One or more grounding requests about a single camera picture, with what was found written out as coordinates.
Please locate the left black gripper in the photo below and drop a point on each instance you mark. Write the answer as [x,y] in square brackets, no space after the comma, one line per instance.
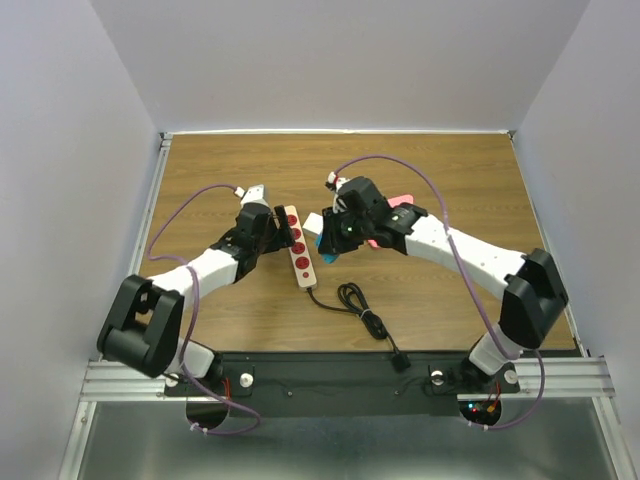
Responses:
[281,236]

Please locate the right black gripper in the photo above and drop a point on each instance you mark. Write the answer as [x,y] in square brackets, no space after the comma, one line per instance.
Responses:
[331,241]

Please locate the white red power strip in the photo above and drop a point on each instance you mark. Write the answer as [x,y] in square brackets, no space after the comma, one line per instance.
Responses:
[299,252]

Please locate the blue plug adapter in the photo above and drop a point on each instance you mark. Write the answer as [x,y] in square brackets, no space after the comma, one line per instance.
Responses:
[327,258]

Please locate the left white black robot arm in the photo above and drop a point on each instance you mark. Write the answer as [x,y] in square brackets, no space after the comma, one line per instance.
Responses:
[142,327]

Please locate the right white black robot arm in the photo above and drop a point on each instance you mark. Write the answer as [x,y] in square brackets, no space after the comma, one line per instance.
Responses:
[529,286]

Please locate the white charger block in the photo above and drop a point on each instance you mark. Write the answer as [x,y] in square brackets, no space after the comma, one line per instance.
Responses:
[313,225]

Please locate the pink triangular power socket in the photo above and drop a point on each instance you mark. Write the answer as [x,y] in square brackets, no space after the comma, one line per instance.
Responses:
[398,200]

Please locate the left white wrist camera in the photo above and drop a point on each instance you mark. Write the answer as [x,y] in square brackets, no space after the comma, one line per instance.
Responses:
[255,194]

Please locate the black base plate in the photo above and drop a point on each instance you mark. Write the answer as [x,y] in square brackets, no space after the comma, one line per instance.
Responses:
[329,384]

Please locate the aluminium frame rails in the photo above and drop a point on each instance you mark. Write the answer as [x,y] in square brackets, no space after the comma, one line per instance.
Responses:
[86,408]

